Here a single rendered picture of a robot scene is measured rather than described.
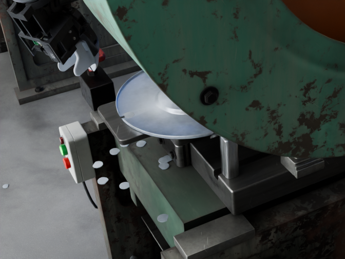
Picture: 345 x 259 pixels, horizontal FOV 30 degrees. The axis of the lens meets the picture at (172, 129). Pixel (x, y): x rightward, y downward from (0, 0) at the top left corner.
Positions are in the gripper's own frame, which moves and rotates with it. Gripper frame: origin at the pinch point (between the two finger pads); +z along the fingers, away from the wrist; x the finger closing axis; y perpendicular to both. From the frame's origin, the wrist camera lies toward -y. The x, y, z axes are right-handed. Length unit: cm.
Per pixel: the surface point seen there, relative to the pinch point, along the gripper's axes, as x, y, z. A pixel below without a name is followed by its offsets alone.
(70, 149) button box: -21.6, 4.6, 34.0
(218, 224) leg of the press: 23.8, 9.7, 27.8
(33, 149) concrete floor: -100, -16, 107
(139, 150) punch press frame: -2.9, -0.1, 31.3
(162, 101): 4.1, -6.5, 18.5
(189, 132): 14.5, -1.1, 17.0
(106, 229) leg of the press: -20, 11, 63
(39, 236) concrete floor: -63, 15, 95
